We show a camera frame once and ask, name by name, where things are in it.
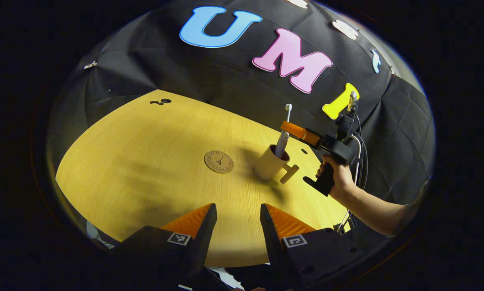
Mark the light blue toothbrush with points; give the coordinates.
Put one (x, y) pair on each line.
(284, 137)

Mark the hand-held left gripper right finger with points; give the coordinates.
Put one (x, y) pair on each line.
(271, 238)

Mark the silver cloth clip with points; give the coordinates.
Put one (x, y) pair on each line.
(90, 64)

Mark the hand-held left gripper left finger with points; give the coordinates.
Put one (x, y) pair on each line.
(205, 238)

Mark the round cork coaster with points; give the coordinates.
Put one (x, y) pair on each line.
(219, 161)

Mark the black backdrop cloth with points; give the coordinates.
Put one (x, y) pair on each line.
(225, 81)

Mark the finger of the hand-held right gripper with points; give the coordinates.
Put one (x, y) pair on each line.
(298, 131)

